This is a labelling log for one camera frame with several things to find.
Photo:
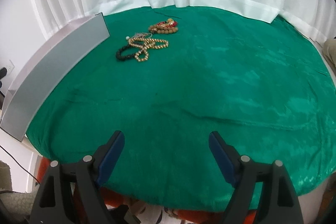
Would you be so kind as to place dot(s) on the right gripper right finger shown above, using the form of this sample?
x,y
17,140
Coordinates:
x,y
278,200

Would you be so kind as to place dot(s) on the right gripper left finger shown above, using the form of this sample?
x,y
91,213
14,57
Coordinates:
x,y
54,202

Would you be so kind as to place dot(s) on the white cardboard box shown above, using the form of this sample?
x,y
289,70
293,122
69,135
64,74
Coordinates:
x,y
46,68

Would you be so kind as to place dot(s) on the green velvet cloth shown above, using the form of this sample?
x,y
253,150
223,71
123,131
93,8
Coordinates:
x,y
167,78

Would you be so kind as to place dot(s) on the white wall socket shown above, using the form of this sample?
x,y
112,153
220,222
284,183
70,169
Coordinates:
x,y
9,67

